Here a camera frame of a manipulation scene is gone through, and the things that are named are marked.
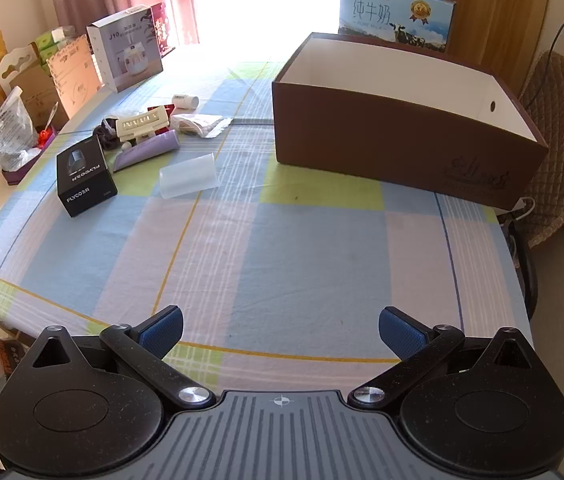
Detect white plastic clip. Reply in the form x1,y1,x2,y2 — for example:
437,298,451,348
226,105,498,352
116,104,170,142

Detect chair with quilted brown cover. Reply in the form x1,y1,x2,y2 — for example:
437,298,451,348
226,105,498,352
509,50,564,248

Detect white humidifier box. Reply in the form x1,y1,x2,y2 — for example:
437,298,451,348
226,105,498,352
86,4,164,93

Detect green tissue packs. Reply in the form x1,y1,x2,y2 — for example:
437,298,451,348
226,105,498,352
34,25,79,61

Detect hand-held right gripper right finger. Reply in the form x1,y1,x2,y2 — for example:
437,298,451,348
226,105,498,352
348,306,535,409

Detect bag of cotton swabs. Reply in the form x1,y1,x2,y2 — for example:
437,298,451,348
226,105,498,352
169,113,234,139

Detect brown cardboard storage box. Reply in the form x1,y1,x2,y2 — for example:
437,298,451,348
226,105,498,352
271,32,550,211

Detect black metal frame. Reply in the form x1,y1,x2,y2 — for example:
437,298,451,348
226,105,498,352
504,220,539,322

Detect glass balcony door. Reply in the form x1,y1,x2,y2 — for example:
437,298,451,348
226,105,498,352
177,0,353,48

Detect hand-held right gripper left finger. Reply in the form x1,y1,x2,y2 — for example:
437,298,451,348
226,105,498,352
31,305,216,408

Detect purple box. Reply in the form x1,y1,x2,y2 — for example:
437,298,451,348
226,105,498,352
1,127,58,187

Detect dark red gift box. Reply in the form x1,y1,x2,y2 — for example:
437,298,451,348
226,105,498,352
151,1,179,58

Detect black power cable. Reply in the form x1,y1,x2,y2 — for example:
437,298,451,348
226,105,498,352
544,20,564,68

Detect white cable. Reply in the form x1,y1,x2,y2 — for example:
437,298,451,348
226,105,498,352
497,196,538,222

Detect purple case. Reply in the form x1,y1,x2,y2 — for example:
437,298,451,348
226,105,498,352
113,131,181,173

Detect translucent floss pick box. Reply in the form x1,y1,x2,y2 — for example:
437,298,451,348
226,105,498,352
158,154,221,202

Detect light printed flat cardboard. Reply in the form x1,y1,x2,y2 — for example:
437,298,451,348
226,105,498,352
46,34,102,120

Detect black shaver box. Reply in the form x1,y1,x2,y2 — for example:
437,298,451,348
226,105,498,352
56,136,119,218

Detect brown carton with handle cutout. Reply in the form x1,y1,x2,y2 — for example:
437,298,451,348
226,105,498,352
0,42,70,131

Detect clear plastic bag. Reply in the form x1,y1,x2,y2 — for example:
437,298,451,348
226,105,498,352
0,86,43,172

